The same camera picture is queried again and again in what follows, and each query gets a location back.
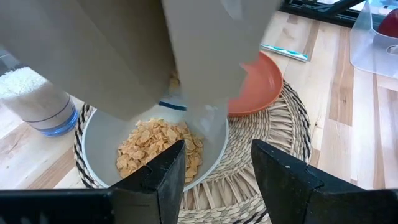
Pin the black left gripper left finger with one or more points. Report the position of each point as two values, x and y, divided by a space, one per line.
155 186

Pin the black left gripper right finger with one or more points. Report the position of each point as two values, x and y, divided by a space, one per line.
289 193

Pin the blue cereal box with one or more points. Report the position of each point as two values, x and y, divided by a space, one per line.
109 46

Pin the corn flakes cereal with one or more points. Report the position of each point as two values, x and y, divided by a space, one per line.
149 143

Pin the round woven straw placemat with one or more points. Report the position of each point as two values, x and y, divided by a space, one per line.
267 137

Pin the white bowl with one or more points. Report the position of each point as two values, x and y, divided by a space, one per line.
99 146

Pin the red-orange plate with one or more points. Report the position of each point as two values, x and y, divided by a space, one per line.
258 90

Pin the clear glass with white grains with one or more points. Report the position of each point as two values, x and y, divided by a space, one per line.
34 99

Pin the clear plastic bin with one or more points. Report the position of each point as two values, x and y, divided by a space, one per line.
367 53

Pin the red apple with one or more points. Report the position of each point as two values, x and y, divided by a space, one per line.
390 25

